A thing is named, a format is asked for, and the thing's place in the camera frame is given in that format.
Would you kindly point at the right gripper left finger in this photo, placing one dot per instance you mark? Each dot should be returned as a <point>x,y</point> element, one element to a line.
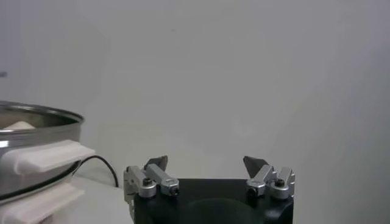
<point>158,178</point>

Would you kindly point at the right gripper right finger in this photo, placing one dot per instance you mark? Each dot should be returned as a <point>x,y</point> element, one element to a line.
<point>265,178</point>

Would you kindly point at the white steamed baozi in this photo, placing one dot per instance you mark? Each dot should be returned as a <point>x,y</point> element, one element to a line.
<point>19,125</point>

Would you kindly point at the stainless steel steamer basket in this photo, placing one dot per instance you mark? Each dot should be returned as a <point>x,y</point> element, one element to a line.
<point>45,134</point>

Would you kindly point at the white electric pot base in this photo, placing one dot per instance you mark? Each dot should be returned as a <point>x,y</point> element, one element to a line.
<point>36,204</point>

